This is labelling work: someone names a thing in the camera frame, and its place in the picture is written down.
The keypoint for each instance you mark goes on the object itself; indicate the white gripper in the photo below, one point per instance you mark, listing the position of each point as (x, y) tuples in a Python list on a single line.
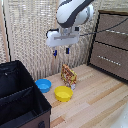
[(61, 39)]

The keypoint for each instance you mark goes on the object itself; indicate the yellow granola box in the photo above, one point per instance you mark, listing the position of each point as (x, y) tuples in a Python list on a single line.
[(68, 76)]

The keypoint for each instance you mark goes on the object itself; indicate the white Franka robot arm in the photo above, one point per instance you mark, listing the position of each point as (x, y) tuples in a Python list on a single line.
[(70, 12)]

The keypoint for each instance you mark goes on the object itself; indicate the beige woven folding screen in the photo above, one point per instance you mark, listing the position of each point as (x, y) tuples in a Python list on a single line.
[(30, 33)]

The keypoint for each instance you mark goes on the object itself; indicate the blue plastic bowl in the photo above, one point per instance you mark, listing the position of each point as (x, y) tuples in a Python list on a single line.
[(43, 85)]

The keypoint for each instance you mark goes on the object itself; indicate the yellow plastic bowl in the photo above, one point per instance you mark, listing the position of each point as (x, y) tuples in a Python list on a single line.
[(63, 93)]

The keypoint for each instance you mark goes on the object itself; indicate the black fabric storage box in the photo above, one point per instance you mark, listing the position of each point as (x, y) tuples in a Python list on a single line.
[(20, 100)]

